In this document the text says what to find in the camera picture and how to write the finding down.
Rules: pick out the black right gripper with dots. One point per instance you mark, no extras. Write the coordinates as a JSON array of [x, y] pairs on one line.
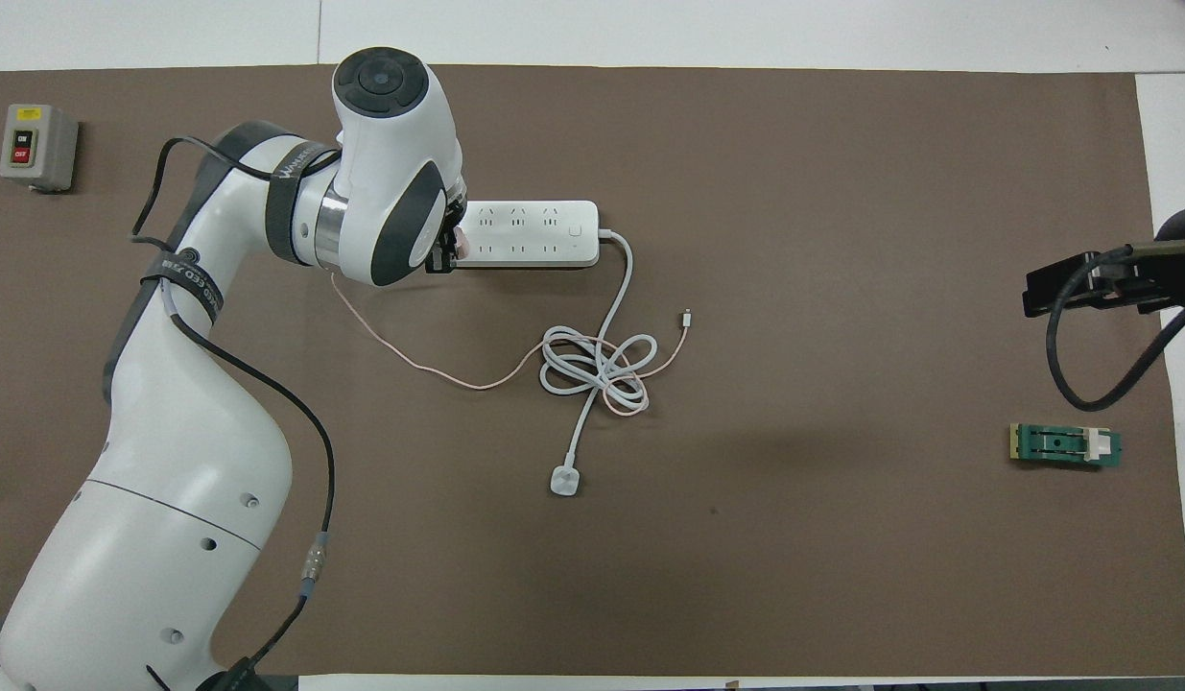
[[1147, 285]]

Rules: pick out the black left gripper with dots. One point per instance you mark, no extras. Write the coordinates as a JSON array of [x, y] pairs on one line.
[[455, 213]]

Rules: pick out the pink charger plug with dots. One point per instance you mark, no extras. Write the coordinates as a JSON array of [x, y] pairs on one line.
[[464, 248]]

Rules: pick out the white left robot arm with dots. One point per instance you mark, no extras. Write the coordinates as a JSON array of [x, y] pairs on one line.
[[199, 480]]

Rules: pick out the white power strip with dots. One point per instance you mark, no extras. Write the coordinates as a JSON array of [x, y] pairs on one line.
[[534, 233]]

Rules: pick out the grey on-off button box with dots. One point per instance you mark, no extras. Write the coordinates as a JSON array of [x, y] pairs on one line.
[[59, 144]]

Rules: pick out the brown table mat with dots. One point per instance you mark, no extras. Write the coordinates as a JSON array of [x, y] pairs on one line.
[[746, 576]]

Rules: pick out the green knife switch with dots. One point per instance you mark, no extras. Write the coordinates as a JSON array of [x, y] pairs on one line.
[[1057, 443]]

